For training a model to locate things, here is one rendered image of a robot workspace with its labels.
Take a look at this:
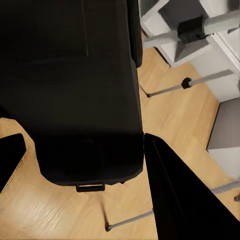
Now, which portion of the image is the digital camera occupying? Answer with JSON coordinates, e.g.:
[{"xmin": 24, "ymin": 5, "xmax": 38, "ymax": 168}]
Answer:
[{"xmin": 0, "ymin": 0, "xmax": 145, "ymax": 193}]

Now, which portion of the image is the camera tripod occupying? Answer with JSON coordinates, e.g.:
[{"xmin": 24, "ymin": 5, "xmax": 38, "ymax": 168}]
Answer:
[{"xmin": 105, "ymin": 9, "xmax": 240, "ymax": 232}]

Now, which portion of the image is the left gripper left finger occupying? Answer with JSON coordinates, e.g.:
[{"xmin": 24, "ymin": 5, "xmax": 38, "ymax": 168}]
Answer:
[{"xmin": 0, "ymin": 133, "xmax": 26, "ymax": 193}]

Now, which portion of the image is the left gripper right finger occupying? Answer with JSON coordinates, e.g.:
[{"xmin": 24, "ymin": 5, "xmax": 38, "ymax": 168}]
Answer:
[{"xmin": 143, "ymin": 133, "xmax": 240, "ymax": 240}]

